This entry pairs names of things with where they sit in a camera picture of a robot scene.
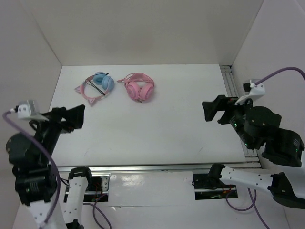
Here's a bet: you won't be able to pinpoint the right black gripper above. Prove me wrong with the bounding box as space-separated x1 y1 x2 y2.
199 93 253 147

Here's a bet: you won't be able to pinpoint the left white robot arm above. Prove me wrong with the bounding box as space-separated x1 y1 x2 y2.
2 101 94 229

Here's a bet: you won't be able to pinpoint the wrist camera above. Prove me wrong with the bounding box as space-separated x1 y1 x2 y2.
17 100 49 121
235 79 265 105

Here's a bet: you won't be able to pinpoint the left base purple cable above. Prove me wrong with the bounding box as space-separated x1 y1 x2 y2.
82 190 112 229

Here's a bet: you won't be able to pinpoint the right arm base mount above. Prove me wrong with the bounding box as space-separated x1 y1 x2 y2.
191 173 238 200

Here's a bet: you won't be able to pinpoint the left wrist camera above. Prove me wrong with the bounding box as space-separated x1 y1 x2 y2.
17 100 49 121

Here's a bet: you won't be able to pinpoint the blue pink cat-ear headphones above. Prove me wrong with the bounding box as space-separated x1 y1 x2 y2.
74 72 114 106

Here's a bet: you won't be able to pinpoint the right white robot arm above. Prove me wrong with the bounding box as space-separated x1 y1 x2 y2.
202 95 305 209

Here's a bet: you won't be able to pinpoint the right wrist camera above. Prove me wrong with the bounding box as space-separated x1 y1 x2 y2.
235 79 265 105

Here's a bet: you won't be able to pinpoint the thin black headphone cable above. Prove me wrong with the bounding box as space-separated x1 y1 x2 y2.
83 72 111 96

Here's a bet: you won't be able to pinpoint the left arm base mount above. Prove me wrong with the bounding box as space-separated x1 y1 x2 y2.
59 173 111 203

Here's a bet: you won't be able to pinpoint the aluminium front rail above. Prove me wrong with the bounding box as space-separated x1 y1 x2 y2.
57 162 262 174

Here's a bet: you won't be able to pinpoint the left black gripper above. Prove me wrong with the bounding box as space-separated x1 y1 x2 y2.
31 103 85 161

